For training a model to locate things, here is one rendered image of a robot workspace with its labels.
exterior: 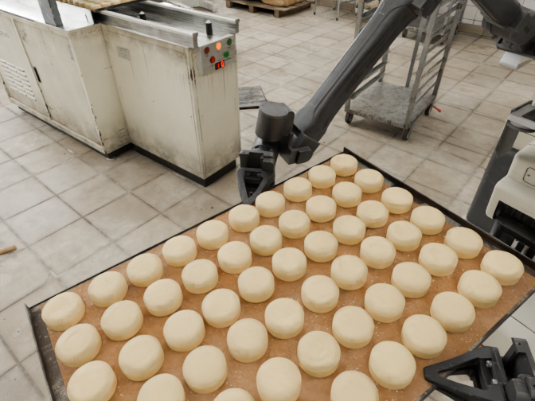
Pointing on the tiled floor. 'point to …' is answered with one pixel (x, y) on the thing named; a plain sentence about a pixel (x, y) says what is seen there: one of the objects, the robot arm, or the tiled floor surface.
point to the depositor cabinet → (63, 76)
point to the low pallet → (271, 6)
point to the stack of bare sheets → (251, 97)
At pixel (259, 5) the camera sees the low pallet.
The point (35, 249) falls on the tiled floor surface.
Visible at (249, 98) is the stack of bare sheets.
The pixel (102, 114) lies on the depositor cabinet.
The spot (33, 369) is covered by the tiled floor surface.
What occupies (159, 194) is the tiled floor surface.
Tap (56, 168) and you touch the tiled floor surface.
